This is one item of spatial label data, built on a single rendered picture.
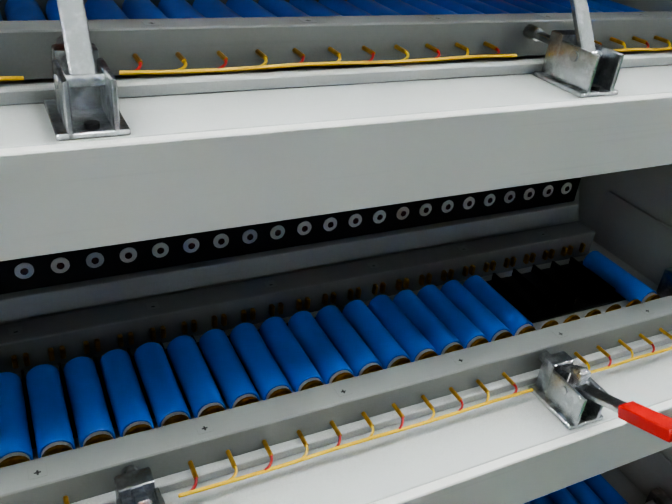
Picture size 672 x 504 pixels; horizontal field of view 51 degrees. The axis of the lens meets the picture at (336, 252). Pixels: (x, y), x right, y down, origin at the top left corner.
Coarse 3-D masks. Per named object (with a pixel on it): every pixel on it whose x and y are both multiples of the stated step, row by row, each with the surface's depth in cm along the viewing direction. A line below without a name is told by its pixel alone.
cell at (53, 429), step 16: (32, 368) 40; (48, 368) 40; (32, 384) 39; (48, 384) 39; (32, 400) 38; (48, 400) 38; (64, 400) 39; (32, 416) 38; (48, 416) 37; (64, 416) 38; (48, 432) 36; (64, 432) 36; (48, 448) 36
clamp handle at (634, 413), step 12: (588, 372) 43; (576, 384) 43; (588, 396) 42; (600, 396) 42; (612, 396) 41; (612, 408) 40; (624, 408) 40; (636, 408) 39; (648, 408) 39; (624, 420) 40; (636, 420) 39; (648, 420) 38; (660, 420) 38; (648, 432) 38; (660, 432) 37
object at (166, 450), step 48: (528, 336) 47; (576, 336) 47; (624, 336) 49; (336, 384) 41; (384, 384) 41; (432, 384) 42; (480, 384) 44; (144, 432) 36; (192, 432) 37; (240, 432) 37; (288, 432) 39; (336, 432) 39; (384, 432) 40; (0, 480) 33; (48, 480) 33; (96, 480) 34
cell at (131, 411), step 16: (112, 352) 42; (112, 368) 41; (128, 368) 41; (112, 384) 40; (128, 384) 40; (112, 400) 39; (128, 400) 39; (144, 400) 39; (128, 416) 38; (144, 416) 38
